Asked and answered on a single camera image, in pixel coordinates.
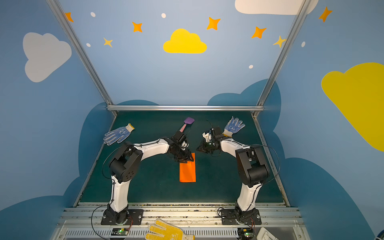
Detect orange square paper sheet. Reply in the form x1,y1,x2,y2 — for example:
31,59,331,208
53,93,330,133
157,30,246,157
179,153,196,183

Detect purple pink toy spatula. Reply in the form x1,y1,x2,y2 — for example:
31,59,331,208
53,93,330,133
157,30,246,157
180,117,195,133

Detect left aluminium frame post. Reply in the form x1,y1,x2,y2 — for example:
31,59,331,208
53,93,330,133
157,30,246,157
46,0,114,106

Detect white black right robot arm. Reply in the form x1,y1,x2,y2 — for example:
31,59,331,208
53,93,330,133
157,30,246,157
197,127,271,226

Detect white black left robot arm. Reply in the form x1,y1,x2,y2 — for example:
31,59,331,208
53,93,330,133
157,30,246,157
101,131,194,226

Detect blue dotted glove left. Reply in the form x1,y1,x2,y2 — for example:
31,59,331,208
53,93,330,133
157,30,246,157
103,124,135,146

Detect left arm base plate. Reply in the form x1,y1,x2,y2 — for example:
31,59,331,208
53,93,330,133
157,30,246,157
101,209,144,226

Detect green circuit board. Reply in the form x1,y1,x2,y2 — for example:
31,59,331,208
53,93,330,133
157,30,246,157
237,228,254,240
111,228,130,236

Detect left green circuit board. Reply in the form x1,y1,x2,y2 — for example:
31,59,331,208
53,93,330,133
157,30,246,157
111,228,130,236

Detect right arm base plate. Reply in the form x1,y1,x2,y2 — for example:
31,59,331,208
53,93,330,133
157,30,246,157
218,208,262,226

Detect right aluminium frame post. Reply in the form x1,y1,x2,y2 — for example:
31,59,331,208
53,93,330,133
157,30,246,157
252,0,312,120

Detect aluminium frame post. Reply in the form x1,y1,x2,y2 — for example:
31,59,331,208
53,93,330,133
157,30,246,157
46,0,114,106
252,0,312,120

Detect aluminium front rail base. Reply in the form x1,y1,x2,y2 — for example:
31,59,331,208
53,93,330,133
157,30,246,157
51,203,310,240

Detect blue dotted glove right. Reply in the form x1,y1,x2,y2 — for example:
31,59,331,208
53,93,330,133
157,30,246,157
223,116,246,138

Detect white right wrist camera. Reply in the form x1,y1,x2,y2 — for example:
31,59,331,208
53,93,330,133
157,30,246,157
203,133,212,143

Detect yellow dotted glove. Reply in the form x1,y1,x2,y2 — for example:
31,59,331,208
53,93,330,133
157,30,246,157
145,219,196,240

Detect white object bottom right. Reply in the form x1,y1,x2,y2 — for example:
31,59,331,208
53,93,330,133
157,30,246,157
256,227,279,240

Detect right green circuit board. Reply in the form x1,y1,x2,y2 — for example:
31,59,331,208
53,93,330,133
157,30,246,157
237,228,254,240

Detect blue dotted glove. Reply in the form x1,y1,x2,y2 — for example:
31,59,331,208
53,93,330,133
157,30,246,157
223,116,246,138
103,124,135,146

